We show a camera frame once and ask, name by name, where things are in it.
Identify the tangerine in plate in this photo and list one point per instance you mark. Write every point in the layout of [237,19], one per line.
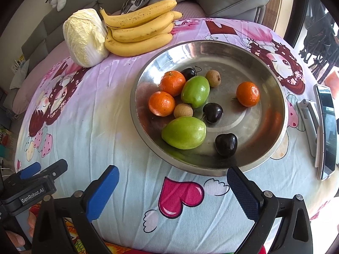
[248,94]

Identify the middle yellow banana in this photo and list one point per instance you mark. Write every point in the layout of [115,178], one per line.
[145,31]

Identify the dark cherry curved stem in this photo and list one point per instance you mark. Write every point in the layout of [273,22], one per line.
[190,72]

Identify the top yellow banana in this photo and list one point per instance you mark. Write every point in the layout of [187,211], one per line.
[138,17]

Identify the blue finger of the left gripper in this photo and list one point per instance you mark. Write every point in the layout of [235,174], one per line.
[29,171]
[54,170]

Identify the green jujube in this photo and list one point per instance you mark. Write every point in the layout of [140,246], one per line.
[184,133]
[195,91]

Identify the dark cherry thin stem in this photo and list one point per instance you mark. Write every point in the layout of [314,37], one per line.
[213,112]

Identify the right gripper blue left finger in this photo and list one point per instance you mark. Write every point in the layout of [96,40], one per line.
[99,191]

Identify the grey sofa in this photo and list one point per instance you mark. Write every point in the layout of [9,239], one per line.
[45,47]

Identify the brown longan in plate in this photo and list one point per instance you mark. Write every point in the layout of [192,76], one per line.
[213,77]

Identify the large orange tangerine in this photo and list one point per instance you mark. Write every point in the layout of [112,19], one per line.
[172,82]

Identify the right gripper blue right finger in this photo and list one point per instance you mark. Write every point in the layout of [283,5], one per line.
[246,192]

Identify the silver phone stand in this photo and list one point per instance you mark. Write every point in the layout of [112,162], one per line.
[311,122]

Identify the brown longan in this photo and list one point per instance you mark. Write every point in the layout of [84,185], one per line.
[213,77]
[183,110]

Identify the smartphone on stand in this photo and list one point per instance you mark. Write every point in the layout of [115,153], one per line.
[327,132]

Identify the small orange tangerine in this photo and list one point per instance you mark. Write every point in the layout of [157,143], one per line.
[161,104]

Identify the silver metal plate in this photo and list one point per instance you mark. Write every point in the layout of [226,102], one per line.
[259,129]

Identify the dark cherry without stem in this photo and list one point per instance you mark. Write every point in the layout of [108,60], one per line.
[226,144]

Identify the napa cabbage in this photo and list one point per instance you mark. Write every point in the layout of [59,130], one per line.
[85,34]

